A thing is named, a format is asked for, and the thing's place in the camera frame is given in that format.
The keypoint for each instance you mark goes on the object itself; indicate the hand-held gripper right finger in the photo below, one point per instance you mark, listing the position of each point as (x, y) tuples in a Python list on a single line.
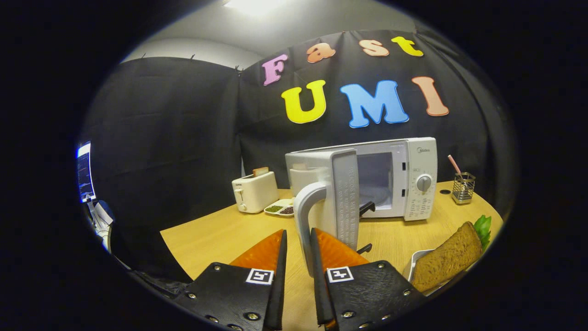
[(320, 303)]

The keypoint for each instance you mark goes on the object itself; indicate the brown bread lettuce sandwich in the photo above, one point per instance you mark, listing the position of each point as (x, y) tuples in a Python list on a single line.
[(448, 259)]

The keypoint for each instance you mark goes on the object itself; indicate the white microwave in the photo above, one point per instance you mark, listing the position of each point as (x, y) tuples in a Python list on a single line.
[(420, 165)]

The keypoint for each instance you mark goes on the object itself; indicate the computer monitor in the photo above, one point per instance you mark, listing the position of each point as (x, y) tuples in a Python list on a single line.
[(85, 172)]

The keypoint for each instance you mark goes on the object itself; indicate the white equipment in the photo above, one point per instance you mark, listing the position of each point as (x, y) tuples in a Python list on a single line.
[(103, 216)]

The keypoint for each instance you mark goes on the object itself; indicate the glass microwave turntable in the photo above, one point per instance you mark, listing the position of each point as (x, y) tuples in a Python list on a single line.
[(379, 195)]

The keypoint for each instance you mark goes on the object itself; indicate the pink striped straw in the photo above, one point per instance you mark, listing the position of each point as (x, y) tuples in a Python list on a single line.
[(454, 163)]

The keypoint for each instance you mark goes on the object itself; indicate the ceiling light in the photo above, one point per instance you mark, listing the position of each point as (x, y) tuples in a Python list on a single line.
[(257, 5)]

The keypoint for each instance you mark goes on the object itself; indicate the toast slice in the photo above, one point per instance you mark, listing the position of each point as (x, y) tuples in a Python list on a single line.
[(260, 172)]

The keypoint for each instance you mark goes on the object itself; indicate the white divided condiment dish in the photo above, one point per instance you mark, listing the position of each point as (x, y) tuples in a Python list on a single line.
[(280, 207)]

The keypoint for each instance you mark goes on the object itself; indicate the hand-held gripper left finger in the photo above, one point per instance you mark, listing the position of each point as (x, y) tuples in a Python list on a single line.
[(280, 299)]

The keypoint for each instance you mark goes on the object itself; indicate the small white food tray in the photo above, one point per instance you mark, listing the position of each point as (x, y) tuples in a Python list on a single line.
[(415, 262)]

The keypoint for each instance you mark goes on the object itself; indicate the white toaster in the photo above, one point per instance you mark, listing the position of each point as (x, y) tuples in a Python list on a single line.
[(257, 193)]

